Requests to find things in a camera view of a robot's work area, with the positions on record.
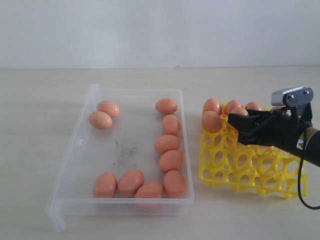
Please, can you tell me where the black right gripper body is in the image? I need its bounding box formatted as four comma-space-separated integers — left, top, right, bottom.
228, 103, 313, 155

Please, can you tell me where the brown egg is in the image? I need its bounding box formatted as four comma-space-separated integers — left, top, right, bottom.
96, 100, 120, 118
270, 105, 284, 111
202, 110, 223, 133
88, 111, 113, 130
93, 172, 118, 198
161, 114, 181, 136
158, 149, 185, 173
230, 106, 249, 116
154, 134, 181, 154
135, 181, 164, 199
155, 98, 178, 115
163, 170, 187, 199
117, 169, 145, 197

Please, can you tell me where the brown egg placed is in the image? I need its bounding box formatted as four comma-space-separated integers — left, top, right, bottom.
224, 100, 242, 116
202, 97, 222, 116
245, 101, 264, 111

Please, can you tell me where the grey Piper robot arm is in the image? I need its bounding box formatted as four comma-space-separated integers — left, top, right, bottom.
227, 103, 320, 166

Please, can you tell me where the yellow plastic egg tray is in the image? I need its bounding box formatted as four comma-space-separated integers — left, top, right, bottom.
199, 103, 300, 198

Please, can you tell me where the clear plastic tray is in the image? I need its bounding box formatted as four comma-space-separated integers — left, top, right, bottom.
46, 84, 195, 232

